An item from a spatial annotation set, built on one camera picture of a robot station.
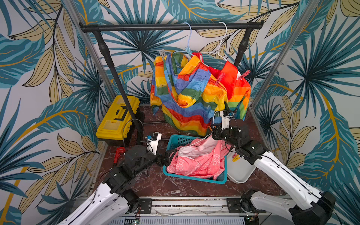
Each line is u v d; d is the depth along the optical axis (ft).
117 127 2.75
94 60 2.88
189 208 2.40
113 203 1.91
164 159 1.92
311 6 2.23
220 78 1.82
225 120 2.09
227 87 2.13
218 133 2.10
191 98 2.23
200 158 2.42
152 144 1.89
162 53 2.15
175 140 2.92
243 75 1.89
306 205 1.27
